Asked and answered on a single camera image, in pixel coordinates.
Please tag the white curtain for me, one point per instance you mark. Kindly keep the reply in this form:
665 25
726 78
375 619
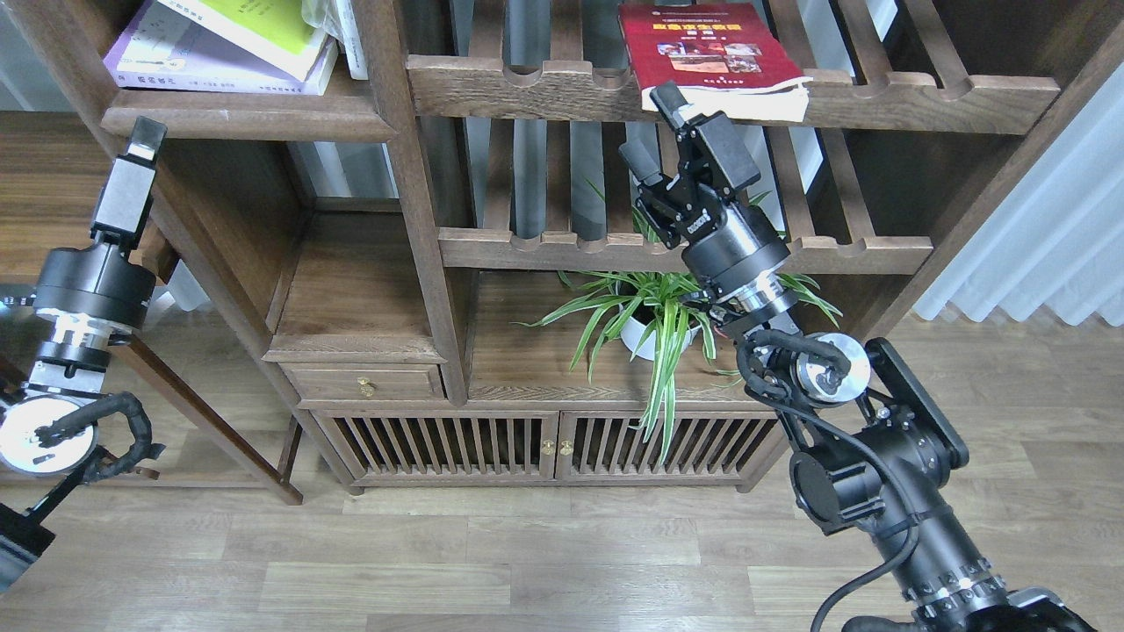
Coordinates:
1056 241

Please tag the red paperback book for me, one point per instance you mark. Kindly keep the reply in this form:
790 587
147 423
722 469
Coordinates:
721 56

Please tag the dark wooden bookshelf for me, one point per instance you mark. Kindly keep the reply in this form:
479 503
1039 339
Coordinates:
416 216

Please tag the small wooden drawer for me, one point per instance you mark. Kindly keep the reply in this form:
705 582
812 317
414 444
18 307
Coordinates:
365 381

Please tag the wooden side table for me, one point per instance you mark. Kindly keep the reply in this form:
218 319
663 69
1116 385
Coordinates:
52 171

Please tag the white object on upper shelf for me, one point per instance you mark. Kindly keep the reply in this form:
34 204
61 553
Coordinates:
338 19

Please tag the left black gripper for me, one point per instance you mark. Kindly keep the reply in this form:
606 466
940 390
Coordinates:
94 293

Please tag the white plant pot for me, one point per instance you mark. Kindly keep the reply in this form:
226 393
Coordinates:
640 331

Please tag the yellow green paperback book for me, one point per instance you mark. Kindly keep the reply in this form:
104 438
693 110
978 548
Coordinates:
273 31

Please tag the right slatted cabinet door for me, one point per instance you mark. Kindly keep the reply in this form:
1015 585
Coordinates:
705 448

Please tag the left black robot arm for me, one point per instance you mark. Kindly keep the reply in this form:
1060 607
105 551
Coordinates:
66 426

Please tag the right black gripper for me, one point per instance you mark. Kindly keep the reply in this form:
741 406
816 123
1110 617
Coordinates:
732 249

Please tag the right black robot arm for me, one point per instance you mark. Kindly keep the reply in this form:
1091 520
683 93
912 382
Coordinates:
870 449

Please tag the white lavender paperback book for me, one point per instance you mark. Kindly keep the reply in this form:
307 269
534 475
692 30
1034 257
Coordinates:
163 50

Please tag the green spider plant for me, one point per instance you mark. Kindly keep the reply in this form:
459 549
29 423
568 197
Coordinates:
609 297

